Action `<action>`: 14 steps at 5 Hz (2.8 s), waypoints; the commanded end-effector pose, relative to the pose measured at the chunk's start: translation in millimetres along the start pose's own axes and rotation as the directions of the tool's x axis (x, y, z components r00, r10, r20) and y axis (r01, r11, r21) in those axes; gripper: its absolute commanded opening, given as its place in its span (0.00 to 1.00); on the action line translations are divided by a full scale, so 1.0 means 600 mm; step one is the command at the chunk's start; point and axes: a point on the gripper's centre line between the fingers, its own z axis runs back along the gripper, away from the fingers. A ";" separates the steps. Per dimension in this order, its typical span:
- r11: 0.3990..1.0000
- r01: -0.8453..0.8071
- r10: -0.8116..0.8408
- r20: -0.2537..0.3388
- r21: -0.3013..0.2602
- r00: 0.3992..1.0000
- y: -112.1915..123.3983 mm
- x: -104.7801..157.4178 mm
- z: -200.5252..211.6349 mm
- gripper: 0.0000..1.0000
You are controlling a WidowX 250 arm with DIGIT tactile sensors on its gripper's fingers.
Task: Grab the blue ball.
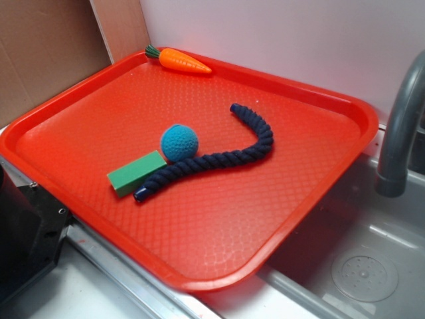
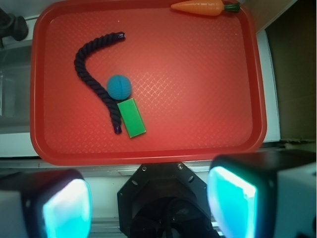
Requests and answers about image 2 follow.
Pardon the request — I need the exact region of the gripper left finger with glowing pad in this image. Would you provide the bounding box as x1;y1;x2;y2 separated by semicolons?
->
0;169;92;238

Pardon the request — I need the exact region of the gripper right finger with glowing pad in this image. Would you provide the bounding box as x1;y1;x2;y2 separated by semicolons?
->
207;150;317;238

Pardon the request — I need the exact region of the blue ball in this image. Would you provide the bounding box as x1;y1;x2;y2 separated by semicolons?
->
106;75;132;101

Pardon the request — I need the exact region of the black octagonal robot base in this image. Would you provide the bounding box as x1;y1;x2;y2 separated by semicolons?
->
117;162;220;238

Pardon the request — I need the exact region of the green rectangular block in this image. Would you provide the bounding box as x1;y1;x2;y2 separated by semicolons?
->
118;98;146;138

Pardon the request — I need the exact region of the red plastic tray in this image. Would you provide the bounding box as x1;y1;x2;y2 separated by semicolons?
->
30;0;266;166

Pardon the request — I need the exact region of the brown cardboard box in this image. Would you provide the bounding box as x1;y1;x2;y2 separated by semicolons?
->
265;0;317;144

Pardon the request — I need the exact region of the orange toy carrot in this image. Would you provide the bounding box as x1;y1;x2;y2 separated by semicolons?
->
170;0;241;16

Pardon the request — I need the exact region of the dark blue rope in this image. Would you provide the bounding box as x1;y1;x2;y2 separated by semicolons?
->
74;31;126;135

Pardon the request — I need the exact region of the black knob mount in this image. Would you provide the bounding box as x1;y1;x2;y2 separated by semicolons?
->
0;8;29;49

